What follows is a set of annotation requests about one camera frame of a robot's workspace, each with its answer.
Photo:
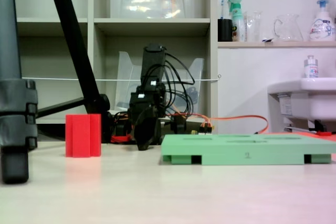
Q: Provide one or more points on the black and red table clamp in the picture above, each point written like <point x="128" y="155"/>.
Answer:
<point x="120" y="130"/>

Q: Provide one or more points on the white foam soap bottle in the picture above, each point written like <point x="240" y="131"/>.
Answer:
<point x="321" y="28"/>

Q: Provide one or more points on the black cup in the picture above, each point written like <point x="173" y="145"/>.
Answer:
<point x="225" y="31"/>

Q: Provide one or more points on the thin black tripod brace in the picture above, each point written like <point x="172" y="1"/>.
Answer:
<point x="60" y="107"/>

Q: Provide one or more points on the small orange block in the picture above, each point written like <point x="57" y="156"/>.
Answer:
<point x="324" y="133"/>

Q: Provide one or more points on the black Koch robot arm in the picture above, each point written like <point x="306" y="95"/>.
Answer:
<point x="153" y="61"/>

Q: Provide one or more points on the small blue white packet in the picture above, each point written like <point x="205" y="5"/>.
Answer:
<point x="267" y="40"/>

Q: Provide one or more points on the clear glass pitcher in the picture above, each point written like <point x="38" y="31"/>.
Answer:
<point x="288" y="30"/>

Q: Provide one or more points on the blue toothbrush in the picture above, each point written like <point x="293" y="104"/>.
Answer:
<point x="222" y="9"/>

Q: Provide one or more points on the clear plastic file stand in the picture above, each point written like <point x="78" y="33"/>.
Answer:
<point x="126" y="77"/>

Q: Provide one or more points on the thick grey tripod leg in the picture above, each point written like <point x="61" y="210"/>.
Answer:
<point x="10" y="51"/>

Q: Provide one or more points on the clear glass beaker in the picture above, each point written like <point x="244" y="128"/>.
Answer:
<point x="253" y="28"/>

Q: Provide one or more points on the slanted black tripod leg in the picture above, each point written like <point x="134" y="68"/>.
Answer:
<point x="76" y="40"/>

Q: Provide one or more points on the red cross columnar block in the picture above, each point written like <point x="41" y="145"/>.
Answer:
<point x="82" y="136"/>

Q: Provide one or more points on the black curved moving gripper finger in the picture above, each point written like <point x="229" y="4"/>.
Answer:
<point x="146" y="129"/>

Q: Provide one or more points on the green spray bottle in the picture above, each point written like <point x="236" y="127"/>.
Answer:
<point x="237" y="24"/>

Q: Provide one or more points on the flat green shape board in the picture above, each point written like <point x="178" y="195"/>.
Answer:
<point x="236" y="153"/>

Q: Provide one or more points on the circuit board with connectors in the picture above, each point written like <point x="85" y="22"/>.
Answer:
<point x="206" y="128"/>

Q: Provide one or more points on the white sink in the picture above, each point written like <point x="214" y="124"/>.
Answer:
<point x="315" y="98"/>

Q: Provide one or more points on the small clear sanitizer bottle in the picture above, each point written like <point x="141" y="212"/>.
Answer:
<point x="311" y="69"/>

